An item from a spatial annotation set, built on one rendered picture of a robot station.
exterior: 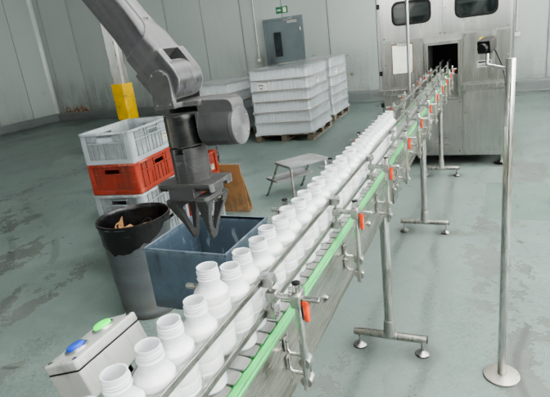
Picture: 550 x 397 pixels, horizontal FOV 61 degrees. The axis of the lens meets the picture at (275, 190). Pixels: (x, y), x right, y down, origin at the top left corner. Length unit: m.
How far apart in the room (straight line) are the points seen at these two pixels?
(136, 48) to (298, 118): 6.87
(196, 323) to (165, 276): 0.84
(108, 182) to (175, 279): 1.95
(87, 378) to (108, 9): 0.55
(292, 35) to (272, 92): 4.18
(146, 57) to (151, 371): 0.43
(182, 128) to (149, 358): 0.32
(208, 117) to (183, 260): 0.90
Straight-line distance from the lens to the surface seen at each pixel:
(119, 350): 0.85
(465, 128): 5.52
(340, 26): 11.33
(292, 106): 7.55
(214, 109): 0.68
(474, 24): 5.41
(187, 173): 0.72
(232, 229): 1.77
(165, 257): 1.57
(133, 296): 3.05
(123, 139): 3.27
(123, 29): 0.74
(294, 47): 11.65
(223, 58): 12.53
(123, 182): 3.38
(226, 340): 0.85
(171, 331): 0.73
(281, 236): 1.05
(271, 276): 0.91
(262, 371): 0.92
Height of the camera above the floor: 1.54
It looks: 17 degrees down
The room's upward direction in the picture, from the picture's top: 7 degrees counter-clockwise
